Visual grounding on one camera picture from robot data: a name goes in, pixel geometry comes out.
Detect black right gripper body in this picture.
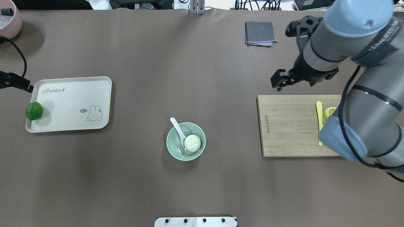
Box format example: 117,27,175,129
290,55,339,86

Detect white steamed bun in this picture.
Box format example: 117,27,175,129
184,135,201,152

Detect white ceramic spoon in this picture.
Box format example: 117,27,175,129
170,117,194,155

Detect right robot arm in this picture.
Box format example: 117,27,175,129
271,0,404,182

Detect pink bowl with ice cubes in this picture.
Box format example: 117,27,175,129
0,0,23,39

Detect metal tube in pink bowl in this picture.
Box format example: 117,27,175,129
0,8,14,17

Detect mint green bowl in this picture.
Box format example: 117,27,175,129
166,122,206,161

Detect yellow plastic knife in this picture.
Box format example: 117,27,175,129
316,101,324,132

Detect green lime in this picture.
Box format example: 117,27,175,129
25,102,44,121

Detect folded grey cloth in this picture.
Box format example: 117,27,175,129
244,21,278,47

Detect wooden cutting board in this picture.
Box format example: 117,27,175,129
257,95,341,157

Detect lemon slice near knife tip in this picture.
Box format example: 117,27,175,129
323,107,337,121

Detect white rabbit tray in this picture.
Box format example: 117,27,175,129
26,76,112,133

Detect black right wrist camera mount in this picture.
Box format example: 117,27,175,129
285,15,323,53

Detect aluminium frame post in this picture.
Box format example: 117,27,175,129
189,0,206,15

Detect white camera mast base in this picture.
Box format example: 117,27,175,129
154,216,238,227

